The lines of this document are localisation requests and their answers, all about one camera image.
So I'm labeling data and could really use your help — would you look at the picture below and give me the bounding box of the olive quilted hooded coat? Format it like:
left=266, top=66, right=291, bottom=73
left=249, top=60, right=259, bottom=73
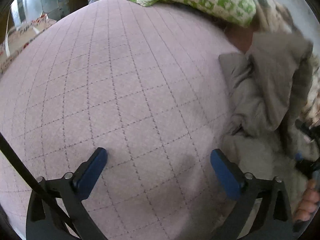
left=219, top=30, right=313, bottom=193

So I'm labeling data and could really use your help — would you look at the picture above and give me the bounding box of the beige leaf print blanket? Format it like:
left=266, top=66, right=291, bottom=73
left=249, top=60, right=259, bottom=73
left=253, top=0, right=319, bottom=127

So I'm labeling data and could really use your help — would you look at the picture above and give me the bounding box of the floral paper gift bag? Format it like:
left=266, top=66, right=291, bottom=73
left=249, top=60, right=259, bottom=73
left=1, top=14, right=56, bottom=74

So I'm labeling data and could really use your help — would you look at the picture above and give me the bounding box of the window with glass pane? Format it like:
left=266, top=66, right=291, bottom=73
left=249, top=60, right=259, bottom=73
left=10, top=0, right=70, bottom=25

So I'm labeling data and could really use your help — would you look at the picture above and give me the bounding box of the person's right hand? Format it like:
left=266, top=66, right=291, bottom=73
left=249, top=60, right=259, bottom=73
left=293, top=179, right=319, bottom=222

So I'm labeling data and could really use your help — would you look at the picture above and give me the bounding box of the black cable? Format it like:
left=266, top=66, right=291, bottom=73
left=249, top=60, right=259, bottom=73
left=0, top=132, right=83, bottom=240

